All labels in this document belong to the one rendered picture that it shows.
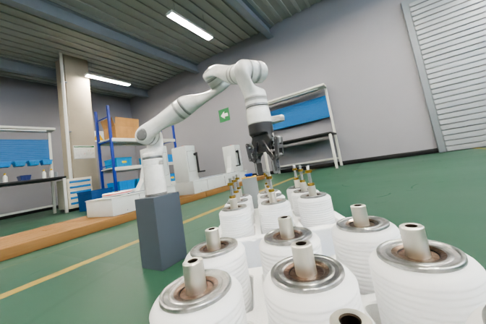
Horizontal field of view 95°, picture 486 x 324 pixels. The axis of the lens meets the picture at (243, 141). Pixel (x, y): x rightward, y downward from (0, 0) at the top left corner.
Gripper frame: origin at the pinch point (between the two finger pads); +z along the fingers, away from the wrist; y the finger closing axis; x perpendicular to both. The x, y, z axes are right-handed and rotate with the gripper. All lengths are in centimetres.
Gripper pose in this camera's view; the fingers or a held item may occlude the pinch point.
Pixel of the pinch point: (267, 169)
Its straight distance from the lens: 68.2
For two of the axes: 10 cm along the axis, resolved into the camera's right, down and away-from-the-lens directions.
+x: 7.6, -0.5, 6.5
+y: 6.4, -1.8, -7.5
